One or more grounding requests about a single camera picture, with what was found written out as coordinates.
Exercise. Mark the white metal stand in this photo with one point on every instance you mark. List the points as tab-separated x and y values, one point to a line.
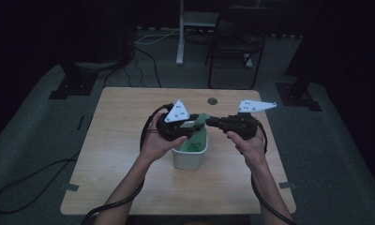
181	40

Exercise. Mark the black folding chair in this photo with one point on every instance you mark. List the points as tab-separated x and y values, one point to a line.
235	40

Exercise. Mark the black stand with base plate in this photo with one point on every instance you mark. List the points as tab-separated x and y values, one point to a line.
298	90
74	84

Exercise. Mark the grey table grommet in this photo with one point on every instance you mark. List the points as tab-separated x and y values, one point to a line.
212	101

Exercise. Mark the white plastic bin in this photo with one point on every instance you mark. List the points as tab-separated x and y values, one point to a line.
188	159

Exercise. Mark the person's right hand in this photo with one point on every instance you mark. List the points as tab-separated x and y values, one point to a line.
251	150

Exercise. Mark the grey tape strip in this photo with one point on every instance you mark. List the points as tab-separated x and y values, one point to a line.
72	187
285	185

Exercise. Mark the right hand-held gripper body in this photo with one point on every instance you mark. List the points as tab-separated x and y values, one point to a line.
238	125

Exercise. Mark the green plastic bag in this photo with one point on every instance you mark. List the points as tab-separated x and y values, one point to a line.
196	140

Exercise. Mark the person's left hand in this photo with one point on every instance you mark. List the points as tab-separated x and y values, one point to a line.
156	146

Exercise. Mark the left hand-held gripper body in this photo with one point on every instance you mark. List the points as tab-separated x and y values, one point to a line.
173	128

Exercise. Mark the black floor tape strip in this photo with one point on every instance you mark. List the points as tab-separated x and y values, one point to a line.
80	122

